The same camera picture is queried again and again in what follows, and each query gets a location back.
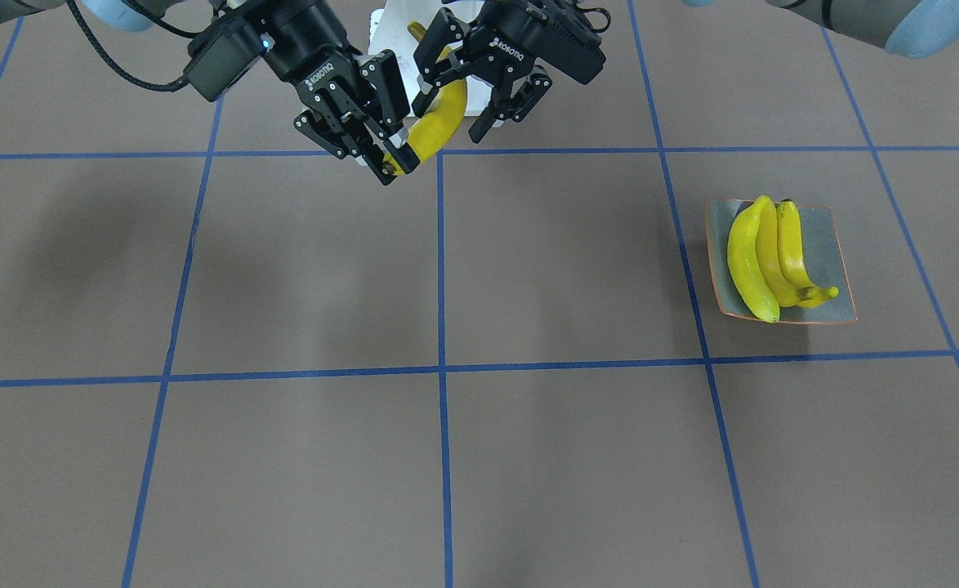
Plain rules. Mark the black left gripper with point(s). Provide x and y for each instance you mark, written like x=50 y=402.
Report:
x=523 y=38

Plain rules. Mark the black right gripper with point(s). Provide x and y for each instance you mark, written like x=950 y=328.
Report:
x=314 y=64

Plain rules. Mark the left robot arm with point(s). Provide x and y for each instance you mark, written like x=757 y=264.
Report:
x=902 y=28

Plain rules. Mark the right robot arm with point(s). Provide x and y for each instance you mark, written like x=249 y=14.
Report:
x=164 y=83

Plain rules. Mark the grey square plate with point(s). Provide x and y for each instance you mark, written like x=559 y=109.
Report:
x=822 y=256

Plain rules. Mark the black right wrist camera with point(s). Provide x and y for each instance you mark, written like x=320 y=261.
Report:
x=222 y=54

